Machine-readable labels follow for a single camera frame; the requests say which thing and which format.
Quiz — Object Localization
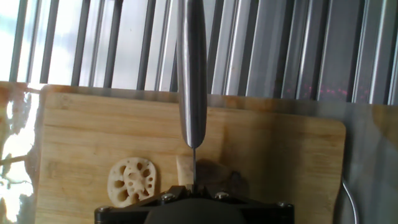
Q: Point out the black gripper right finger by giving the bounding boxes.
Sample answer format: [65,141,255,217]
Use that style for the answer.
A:
[198,185,295,224]

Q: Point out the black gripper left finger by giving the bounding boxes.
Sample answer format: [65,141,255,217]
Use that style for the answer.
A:
[94,185,192,224]

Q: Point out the steel cleaver knife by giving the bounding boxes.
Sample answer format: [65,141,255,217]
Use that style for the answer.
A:
[175,0,208,190]

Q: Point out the lotus root slice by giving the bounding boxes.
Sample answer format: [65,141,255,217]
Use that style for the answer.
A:
[107,157,157,208]

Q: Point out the lotus root chunk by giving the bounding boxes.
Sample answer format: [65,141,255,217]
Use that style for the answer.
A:
[175,154,242,194]

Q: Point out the wooden cutting board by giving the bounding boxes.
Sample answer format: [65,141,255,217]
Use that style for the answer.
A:
[34,84,347,224]

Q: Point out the orange marble pattern mat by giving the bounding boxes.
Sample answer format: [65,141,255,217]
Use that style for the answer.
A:
[0,81,398,224]

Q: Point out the metal cutting board handle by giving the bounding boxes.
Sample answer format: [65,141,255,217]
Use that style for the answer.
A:
[341,180,360,224]

